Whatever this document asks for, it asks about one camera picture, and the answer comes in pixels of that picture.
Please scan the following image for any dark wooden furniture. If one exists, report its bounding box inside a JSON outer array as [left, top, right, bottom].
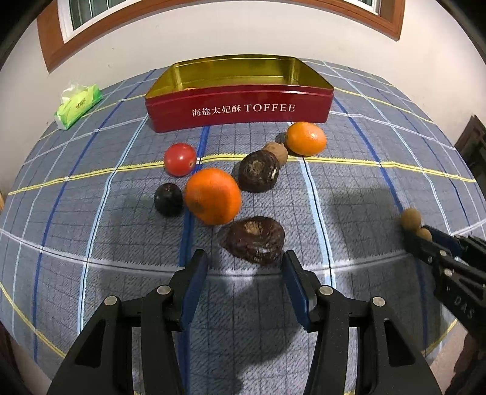
[[454, 115, 486, 168]]

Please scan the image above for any blue plaid cloth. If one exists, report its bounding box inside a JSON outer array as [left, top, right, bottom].
[[0, 57, 480, 395]]

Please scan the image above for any dark brown water chestnut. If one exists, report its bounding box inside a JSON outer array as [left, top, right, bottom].
[[238, 149, 281, 193], [222, 216, 285, 264]]

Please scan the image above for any red metal tin box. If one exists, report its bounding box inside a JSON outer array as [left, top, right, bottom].
[[144, 55, 335, 133]]

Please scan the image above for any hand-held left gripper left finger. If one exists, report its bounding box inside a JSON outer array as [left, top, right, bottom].
[[46, 249, 209, 395]]

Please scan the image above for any dark purple plum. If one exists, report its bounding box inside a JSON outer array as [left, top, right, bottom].
[[154, 183, 184, 217]]

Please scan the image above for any green tissue pack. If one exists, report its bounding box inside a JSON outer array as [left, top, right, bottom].
[[55, 84, 104, 131]]

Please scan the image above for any small orange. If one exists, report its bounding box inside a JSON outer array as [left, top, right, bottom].
[[286, 122, 327, 156]]

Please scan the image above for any wooden framed window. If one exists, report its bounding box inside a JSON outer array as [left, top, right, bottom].
[[37, 0, 406, 73]]

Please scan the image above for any large orange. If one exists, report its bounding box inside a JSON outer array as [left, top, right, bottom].
[[184, 168, 242, 225]]

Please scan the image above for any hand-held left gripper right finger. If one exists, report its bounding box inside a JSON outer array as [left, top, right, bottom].
[[282, 250, 443, 395]]

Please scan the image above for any red tomato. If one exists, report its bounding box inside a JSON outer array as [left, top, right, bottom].
[[163, 143, 197, 177]]

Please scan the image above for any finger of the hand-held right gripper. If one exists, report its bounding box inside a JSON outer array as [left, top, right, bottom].
[[402, 227, 462, 280], [422, 225, 486, 266]]

